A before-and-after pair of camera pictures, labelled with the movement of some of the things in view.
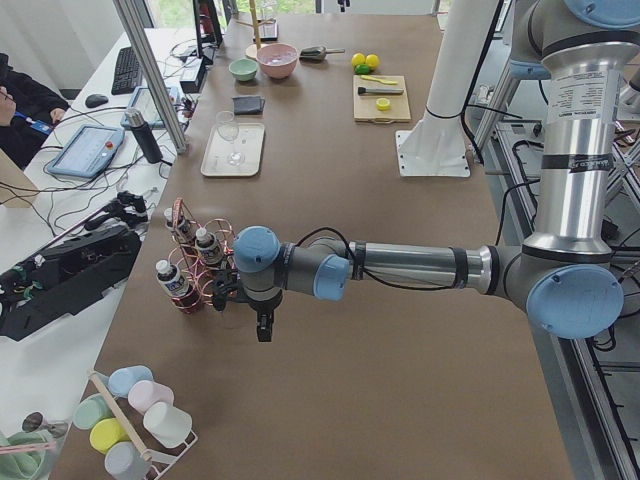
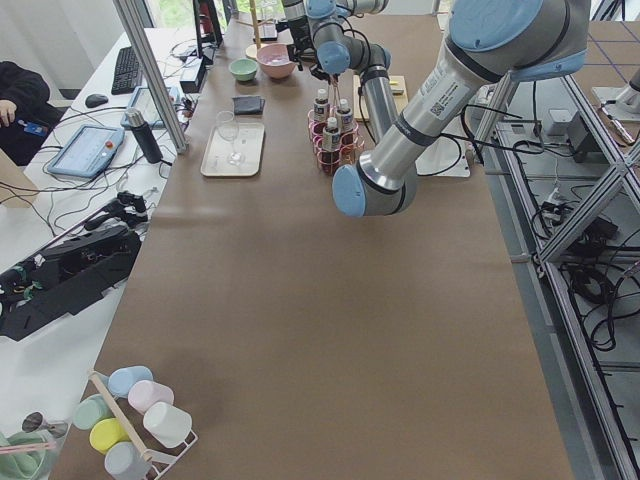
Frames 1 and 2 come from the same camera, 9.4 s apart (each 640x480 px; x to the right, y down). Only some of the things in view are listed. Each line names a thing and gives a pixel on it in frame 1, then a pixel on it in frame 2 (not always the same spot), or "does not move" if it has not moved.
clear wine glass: [228, 130] does not move
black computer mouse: [94, 100] does not move
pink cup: [144, 393] does not move
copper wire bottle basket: [202, 249] -> [335, 138]
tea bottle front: [173, 283] -> [331, 137]
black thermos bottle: [145, 135] does not move
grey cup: [124, 461] does not move
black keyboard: [128, 73] does not move
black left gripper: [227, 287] -> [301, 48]
